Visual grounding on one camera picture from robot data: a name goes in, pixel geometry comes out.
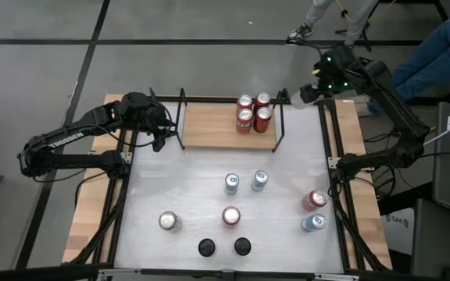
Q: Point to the black aluminium table frame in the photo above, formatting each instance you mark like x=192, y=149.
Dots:
x=323, y=129

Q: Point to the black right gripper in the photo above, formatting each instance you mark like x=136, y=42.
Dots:
x=314, y=93

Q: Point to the wooden table side board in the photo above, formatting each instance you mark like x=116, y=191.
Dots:
x=88, y=210
x=371, y=226

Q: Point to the seated person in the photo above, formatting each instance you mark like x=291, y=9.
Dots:
x=436, y=58

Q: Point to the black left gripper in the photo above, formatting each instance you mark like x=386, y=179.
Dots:
x=152, y=117

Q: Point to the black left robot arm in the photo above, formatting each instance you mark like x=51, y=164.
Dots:
x=65, y=140

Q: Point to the dark red soda can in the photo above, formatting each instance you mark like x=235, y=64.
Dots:
x=263, y=98
x=263, y=114

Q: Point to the red Fanta strawberry can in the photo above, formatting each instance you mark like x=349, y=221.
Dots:
x=244, y=100
x=244, y=115
x=231, y=215
x=318, y=198

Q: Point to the blue silver Red Bull can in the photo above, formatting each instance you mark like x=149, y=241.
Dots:
x=318, y=221
x=261, y=176
x=231, y=180

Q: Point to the standing person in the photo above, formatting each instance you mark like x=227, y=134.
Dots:
x=318, y=9

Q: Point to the black tripod stand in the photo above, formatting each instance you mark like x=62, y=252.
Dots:
x=367, y=41

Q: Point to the grey equipment box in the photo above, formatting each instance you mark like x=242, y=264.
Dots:
x=436, y=242

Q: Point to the wooden shelf with black frame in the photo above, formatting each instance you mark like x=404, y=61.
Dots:
x=213, y=129

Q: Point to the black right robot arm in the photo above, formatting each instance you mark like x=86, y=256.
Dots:
x=398, y=113

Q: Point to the black can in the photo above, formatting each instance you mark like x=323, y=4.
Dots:
x=206, y=247
x=242, y=246

